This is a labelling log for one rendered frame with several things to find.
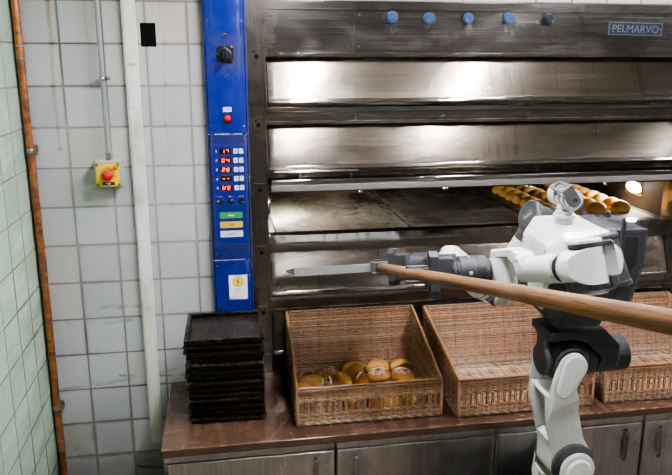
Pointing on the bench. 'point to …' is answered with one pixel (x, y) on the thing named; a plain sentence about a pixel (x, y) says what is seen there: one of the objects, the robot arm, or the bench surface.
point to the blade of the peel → (329, 270)
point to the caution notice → (238, 289)
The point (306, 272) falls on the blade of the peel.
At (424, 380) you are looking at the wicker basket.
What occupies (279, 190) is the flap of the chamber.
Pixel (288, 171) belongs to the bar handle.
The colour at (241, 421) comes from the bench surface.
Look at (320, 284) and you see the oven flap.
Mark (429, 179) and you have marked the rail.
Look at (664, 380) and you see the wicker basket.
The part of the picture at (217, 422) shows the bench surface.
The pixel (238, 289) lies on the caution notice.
